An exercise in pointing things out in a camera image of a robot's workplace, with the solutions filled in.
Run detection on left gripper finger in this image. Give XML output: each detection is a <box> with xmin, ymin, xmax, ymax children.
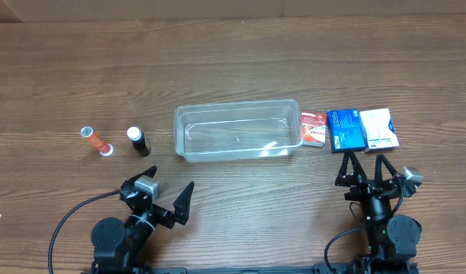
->
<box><xmin>127</xmin><ymin>165</ymin><xmax>157</xmax><ymax>183</ymax></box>
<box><xmin>173</xmin><ymin>181</ymin><xmax>194</xmax><ymax>225</ymax></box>

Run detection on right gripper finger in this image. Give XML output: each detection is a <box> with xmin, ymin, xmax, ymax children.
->
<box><xmin>335</xmin><ymin>150</ymin><xmax>367</xmax><ymax>186</ymax></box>
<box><xmin>374</xmin><ymin>153</ymin><xmax>399</xmax><ymax>184</ymax></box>

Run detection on orange tube white cap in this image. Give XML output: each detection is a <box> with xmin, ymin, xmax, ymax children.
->
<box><xmin>81</xmin><ymin>126</ymin><xmax>113</xmax><ymax>157</ymax></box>

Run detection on black bottle white cap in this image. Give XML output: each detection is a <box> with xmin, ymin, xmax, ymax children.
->
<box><xmin>126</xmin><ymin>126</ymin><xmax>151</xmax><ymax>157</ymax></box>

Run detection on blue lozenge box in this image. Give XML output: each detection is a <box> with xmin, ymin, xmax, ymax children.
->
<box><xmin>327</xmin><ymin>108</ymin><xmax>366</xmax><ymax>153</ymax></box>

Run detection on red white medicine box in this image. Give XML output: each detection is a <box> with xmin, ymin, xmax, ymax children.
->
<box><xmin>301</xmin><ymin>111</ymin><xmax>327</xmax><ymax>147</ymax></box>

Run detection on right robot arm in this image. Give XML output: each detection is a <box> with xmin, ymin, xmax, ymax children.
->
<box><xmin>324</xmin><ymin>151</ymin><xmax>423</xmax><ymax>273</ymax></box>

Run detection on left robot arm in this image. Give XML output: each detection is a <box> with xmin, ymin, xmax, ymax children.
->
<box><xmin>91</xmin><ymin>166</ymin><xmax>194</xmax><ymax>273</ymax></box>

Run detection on clear plastic container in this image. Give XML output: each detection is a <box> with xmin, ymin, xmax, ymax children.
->
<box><xmin>174</xmin><ymin>99</ymin><xmax>303</xmax><ymax>163</ymax></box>

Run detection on right black cable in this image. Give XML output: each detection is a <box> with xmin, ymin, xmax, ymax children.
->
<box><xmin>324</xmin><ymin>182</ymin><xmax>405</xmax><ymax>274</ymax></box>

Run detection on black cable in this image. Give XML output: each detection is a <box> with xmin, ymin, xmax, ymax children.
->
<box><xmin>324</xmin><ymin>182</ymin><xmax>405</xmax><ymax>274</ymax></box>
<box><xmin>47</xmin><ymin>189</ymin><xmax>123</xmax><ymax>274</ymax></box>

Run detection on left black cable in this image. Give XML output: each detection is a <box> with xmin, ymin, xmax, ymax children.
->
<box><xmin>47</xmin><ymin>189</ymin><xmax>123</xmax><ymax>274</ymax></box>

